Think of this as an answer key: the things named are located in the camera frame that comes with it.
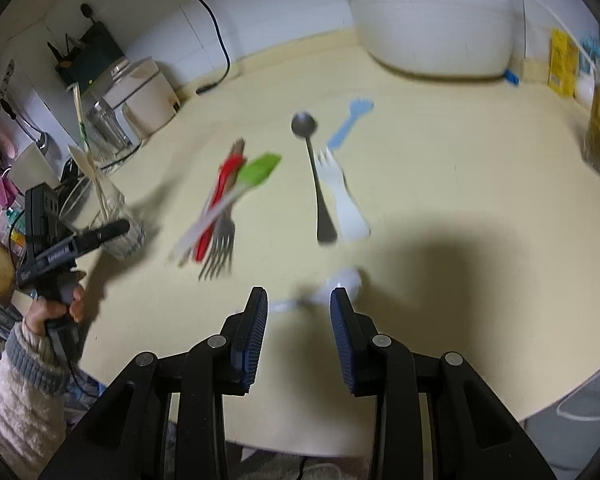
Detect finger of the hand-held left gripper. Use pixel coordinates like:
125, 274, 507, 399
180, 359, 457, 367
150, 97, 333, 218
72, 219, 132, 256

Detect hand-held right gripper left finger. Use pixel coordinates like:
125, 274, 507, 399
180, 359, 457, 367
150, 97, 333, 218
39, 286, 269, 480

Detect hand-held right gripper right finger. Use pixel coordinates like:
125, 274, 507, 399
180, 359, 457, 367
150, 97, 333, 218
330, 286, 558, 480

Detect clear glass tumbler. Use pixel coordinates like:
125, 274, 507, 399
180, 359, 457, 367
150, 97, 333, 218
62, 175, 146, 261

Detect small white plastic spoon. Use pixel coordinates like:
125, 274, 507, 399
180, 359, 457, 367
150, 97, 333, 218
270, 267, 365, 313

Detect metal fork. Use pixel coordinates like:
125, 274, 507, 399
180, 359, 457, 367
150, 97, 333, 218
198, 205, 237, 281

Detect paper-wrapped disposable chopsticks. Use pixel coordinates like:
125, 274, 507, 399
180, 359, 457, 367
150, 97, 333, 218
67, 82, 112, 221

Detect white plastic fork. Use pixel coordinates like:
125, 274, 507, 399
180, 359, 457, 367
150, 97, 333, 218
314, 146, 371, 241

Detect red plastic spoon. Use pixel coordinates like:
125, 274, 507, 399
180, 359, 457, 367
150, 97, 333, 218
194, 155, 245, 262

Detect long metal spoon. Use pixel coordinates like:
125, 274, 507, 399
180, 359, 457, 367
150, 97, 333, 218
291, 111, 338, 245

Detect blue plastic spork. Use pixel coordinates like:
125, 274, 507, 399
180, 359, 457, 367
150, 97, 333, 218
326, 97, 375, 150

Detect person's left forearm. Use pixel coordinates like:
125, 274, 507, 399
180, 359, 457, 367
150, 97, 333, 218
0, 320, 76, 480

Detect person's left hand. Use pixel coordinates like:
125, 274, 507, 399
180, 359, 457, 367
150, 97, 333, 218
24, 285, 87, 336

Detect pink cloth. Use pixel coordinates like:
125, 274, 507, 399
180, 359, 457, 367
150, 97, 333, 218
0, 175, 21, 206

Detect tall glass mug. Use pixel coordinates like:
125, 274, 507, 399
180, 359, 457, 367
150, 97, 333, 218
86, 99, 131, 153

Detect beige electric pot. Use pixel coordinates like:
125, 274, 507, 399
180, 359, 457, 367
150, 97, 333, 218
102, 57, 181, 141

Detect white rice cooker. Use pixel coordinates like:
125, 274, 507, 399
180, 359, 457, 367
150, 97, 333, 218
341, 0, 515, 78

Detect small white bottle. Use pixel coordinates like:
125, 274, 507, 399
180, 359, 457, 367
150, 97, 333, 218
574, 72, 598, 106

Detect yellow box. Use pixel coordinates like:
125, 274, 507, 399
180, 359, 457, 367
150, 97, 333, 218
548, 29, 580, 98

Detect light blue package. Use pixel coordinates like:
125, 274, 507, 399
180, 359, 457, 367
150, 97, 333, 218
580, 35, 600, 73

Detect black power cable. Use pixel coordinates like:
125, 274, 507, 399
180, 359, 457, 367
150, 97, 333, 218
180, 0, 231, 95

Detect dark green wall utensil holder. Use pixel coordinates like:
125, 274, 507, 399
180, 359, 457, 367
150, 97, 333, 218
55, 22, 127, 88

